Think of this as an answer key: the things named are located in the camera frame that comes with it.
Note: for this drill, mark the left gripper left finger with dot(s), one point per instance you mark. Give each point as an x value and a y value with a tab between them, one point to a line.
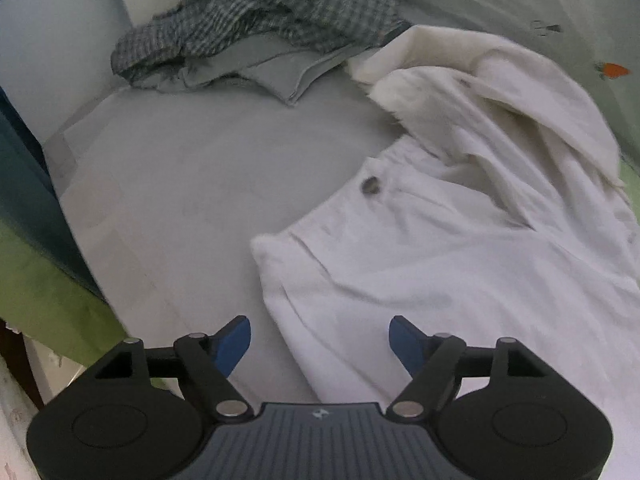
202	365

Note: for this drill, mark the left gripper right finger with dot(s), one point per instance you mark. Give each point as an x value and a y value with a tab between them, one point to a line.
437	364

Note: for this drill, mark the white trousers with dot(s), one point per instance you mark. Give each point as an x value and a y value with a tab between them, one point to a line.
499	212

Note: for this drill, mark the green grid bed sheet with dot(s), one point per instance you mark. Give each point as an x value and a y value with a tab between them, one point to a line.
41	301

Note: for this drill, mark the dark teal bed edge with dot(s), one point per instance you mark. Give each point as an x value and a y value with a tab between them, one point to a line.
29	202

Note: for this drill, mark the grey folded garment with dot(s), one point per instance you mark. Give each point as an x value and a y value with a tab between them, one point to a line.
272	63

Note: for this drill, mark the white carrot print quilt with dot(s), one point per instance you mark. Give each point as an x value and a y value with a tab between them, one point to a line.
595	41

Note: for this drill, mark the blue checked shirt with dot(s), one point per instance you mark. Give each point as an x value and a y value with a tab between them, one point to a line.
199	29

